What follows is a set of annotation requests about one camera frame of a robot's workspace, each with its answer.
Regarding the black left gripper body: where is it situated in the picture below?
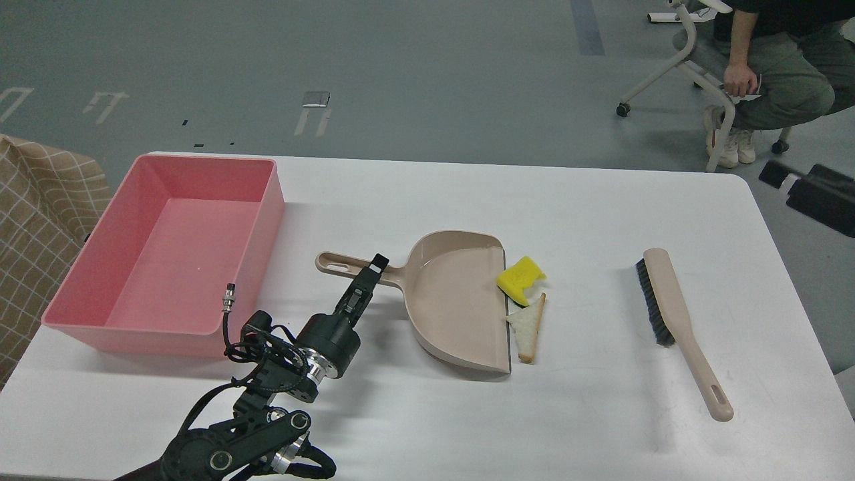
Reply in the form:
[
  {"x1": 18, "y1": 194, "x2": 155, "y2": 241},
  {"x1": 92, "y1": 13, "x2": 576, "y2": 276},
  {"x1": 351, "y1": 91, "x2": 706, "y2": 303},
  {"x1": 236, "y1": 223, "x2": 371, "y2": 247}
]
[{"x1": 296, "y1": 313, "x2": 361, "y2": 379}]

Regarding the pink plastic bin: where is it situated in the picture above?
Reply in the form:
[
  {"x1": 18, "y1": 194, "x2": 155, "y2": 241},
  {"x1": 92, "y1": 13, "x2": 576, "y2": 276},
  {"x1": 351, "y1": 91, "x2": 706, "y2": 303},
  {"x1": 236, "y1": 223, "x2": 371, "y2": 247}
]
[{"x1": 41, "y1": 154, "x2": 286, "y2": 359}]

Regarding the beige hand brush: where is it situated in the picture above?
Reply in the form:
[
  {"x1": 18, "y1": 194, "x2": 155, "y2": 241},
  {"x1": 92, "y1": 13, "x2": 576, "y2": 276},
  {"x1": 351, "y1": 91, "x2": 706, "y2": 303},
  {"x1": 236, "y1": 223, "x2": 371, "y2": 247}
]
[{"x1": 635, "y1": 249, "x2": 735, "y2": 422}]

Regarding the beige checkered cloth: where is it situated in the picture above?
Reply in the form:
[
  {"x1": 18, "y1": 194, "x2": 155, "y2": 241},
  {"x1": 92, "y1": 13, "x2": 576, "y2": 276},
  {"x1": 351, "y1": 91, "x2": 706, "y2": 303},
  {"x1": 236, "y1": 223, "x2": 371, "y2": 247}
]
[{"x1": 1, "y1": 134, "x2": 113, "y2": 384}]

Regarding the white office chair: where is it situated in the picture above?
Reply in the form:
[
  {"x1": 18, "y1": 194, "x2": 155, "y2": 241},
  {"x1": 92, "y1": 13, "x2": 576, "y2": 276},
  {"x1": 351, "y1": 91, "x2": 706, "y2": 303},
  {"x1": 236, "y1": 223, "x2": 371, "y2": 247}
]
[{"x1": 616, "y1": 1, "x2": 756, "y2": 172}]

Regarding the yellow sponge piece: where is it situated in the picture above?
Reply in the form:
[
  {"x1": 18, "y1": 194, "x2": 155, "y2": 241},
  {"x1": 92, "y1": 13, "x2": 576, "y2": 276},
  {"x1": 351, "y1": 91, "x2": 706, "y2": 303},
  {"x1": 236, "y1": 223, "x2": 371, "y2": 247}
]
[{"x1": 496, "y1": 256, "x2": 546, "y2": 307}]

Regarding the grey floor socket plate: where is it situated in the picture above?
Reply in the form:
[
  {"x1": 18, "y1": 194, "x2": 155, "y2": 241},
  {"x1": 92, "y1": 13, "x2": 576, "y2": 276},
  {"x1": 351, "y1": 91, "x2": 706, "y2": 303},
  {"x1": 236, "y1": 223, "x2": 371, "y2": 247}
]
[{"x1": 301, "y1": 91, "x2": 331, "y2": 108}]

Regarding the beige plastic dustpan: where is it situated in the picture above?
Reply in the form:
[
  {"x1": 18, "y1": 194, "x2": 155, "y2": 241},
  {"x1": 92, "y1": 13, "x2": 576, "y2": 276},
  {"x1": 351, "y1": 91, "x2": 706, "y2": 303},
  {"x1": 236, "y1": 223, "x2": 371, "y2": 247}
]
[{"x1": 315, "y1": 230, "x2": 513, "y2": 375}]

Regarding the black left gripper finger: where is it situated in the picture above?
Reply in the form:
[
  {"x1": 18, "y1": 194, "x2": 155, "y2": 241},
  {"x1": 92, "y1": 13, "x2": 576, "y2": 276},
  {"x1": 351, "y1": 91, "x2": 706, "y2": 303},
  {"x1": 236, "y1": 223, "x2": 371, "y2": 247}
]
[
  {"x1": 344, "y1": 284, "x2": 377, "y2": 328},
  {"x1": 333, "y1": 255, "x2": 389, "y2": 319}
]

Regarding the seated person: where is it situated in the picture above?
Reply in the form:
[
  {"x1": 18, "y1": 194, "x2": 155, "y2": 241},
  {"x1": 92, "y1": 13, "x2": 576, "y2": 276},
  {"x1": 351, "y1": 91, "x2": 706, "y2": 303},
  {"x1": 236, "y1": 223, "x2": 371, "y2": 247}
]
[{"x1": 703, "y1": 1, "x2": 854, "y2": 168}]

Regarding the white desk foot bar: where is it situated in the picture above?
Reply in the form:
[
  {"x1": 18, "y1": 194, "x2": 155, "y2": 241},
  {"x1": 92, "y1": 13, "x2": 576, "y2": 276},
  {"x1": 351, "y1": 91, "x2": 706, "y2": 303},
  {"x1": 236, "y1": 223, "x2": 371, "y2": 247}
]
[{"x1": 647, "y1": 11, "x2": 715, "y2": 24}]

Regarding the white bread slice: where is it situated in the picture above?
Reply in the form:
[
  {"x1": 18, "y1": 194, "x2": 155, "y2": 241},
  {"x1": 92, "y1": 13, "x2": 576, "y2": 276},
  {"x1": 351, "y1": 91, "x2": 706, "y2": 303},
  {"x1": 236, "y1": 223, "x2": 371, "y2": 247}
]
[{"x1": 505, "y1": 292, "x2": 547, "y2": 363}]

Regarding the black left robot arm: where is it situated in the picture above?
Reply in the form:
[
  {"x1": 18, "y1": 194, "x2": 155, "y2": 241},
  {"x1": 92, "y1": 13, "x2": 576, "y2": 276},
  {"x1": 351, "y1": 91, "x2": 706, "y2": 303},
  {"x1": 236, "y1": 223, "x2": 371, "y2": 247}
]
[{"x1": 124, "y1": 255, "x2": 388, "y2": 480}]

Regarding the black device on floor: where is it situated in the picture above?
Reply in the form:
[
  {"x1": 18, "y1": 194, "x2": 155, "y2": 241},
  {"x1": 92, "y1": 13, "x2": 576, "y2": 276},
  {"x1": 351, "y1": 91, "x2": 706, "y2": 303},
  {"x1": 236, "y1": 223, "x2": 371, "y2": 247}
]
[{"x1": 758, "y1": 160, "x2": 854, "y2": 238}]

